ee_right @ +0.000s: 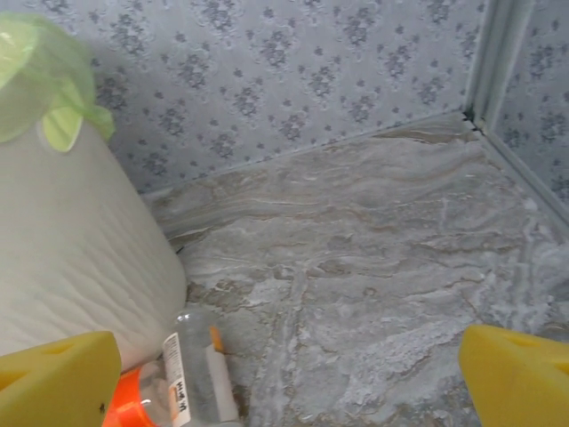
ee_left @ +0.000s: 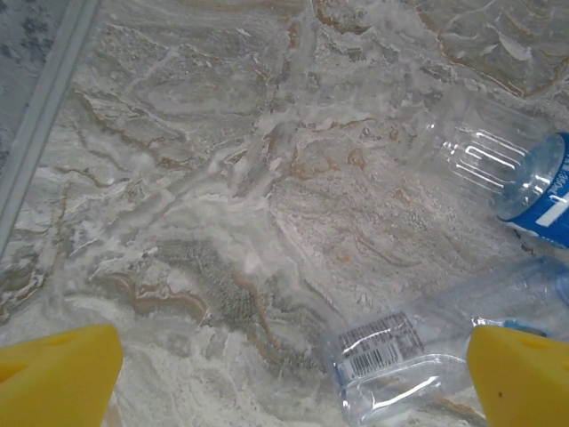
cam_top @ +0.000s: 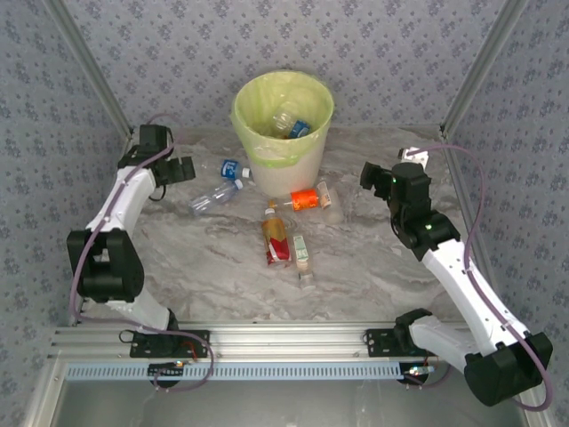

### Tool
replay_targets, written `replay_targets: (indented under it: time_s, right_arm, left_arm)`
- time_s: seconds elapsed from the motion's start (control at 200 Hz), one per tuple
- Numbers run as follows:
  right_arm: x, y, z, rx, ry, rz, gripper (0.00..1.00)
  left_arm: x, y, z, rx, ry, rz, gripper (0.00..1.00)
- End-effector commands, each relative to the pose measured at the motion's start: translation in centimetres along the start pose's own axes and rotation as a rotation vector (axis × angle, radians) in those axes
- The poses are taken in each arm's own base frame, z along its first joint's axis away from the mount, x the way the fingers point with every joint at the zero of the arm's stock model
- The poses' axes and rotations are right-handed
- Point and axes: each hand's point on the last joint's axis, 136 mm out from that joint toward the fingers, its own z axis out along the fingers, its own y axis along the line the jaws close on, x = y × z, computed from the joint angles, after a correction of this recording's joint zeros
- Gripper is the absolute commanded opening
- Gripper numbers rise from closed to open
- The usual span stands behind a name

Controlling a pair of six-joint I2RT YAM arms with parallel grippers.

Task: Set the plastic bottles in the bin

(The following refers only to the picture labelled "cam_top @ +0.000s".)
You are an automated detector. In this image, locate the clear ribbed plastic bottle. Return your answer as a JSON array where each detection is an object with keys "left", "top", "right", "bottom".
[{"left": 188, "top": 178, "right": 244, "bottom": 217}]

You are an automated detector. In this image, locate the clear bottle white orange label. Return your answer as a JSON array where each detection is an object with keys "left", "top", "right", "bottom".
[{"left": 316, "top": 180, "right": 346, "bottom": 225}]

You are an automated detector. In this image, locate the orange label plastic bottle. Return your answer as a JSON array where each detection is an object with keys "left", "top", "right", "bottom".
[{"left": 268, "top": 189, "right": 321, "bottom": 214}]

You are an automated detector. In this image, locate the green white label bottle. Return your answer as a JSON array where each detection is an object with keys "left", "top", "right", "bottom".
[{"left": 292, "top": 235, "right": 316, "bottom": 290}]

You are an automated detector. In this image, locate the red yellow label tea bottle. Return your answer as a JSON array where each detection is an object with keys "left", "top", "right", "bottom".
[{"left": 260, "top": 207, "right": 293, "bottom": 267}]

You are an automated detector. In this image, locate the white plastic bin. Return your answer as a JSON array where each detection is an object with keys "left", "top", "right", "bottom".
[{"left": 230, "top": 71, "right": 335, "bottom": 198}]

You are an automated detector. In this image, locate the green bin liner bag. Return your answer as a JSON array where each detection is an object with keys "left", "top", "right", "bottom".
[{"left": 230, "top": 71, "right": 335, "bottom": 169}]

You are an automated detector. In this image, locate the small LED circuit board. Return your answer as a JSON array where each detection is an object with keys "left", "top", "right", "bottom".
[
  {"left": 402, "top": 362, "right": 439, "bottom": 386},
  {"left": 148, "top": 360, "right": 187, "bottom": 387}
]

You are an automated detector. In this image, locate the aluminium table edge rail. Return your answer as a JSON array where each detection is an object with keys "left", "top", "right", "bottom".
[
  {"left": 68, "top": 131, "right": 135, "bottom": 328},
  {"left": 439, "top": 126, "right": 499, "bottom": 290}
]

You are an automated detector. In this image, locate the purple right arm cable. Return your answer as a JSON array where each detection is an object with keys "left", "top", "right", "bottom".
[{"left": 406, "top": 142, "right": 555, "bottom": 413}]

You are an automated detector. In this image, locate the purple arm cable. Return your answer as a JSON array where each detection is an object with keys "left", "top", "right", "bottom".
[
  {"left": 68, "top": 113, "right": 215, "bottom": 393},
  {"left": 406, "top": 142, "right": 555, "bottom": 413}
]

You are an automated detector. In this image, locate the aluminium frame post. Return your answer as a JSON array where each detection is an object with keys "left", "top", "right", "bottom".
[
  {"left": 42, "top": 0, "right": 135, "bottom": 140},
  {"left": 438, "top": 0, "right": 531, "bottom": 140}
]

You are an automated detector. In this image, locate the wide aluminium base rail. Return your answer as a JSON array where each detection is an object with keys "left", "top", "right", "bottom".
[{"left": 48, "top": 320, "right": 475, "bottom": 360}]

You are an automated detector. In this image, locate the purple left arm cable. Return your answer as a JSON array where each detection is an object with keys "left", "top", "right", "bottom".
[{"left": 68, "top": 113, "right": 215, "bottom": 393}]

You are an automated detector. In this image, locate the slotted grey cable duct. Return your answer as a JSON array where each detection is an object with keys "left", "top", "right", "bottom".
[{"left": 65, "top": 360, "right": 406, "bottom": 383}]

